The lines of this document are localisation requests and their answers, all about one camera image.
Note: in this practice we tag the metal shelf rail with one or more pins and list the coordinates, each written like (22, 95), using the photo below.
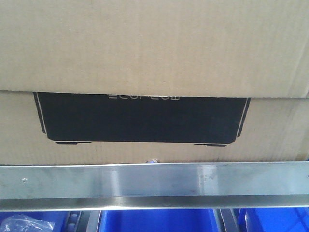
(152, 186)

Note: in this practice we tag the clear plastic bag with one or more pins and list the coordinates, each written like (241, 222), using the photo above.
(23, 223)

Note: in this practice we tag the blue plastic bin left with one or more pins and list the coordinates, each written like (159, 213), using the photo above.
(60, 218)

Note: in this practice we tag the blue plastic bin centre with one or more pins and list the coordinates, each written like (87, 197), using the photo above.
(158, 220)

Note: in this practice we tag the brown cardboard box black print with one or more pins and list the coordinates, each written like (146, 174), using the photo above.
(129, 81)

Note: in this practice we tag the blue plastic bin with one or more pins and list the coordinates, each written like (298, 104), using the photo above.
(274, 219)
(158, 220)
(60, 218)

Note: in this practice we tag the blue plastic bin right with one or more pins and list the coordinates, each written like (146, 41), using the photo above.
(274, 219)

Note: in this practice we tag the grey shelf upright post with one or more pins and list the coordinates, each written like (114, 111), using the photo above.
(226, 220)

